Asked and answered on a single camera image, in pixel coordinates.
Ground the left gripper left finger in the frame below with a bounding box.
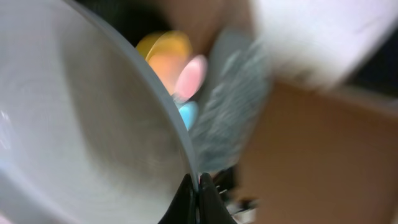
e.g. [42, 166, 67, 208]
[158, 174, 196, 224]

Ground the grey round plate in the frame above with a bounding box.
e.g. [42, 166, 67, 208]
[1, 1, 197, 223]

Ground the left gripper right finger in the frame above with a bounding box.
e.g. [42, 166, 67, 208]
[198, 173, 237, 224]

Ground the blue cup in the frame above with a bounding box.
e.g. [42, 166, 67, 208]
[177, 101, 198, 131]

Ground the pink cup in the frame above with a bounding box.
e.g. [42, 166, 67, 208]
[173, 55, 207, 103]

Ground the grey plastic dishwasher rack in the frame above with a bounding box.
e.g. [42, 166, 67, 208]
[190, 28, 272, 173]

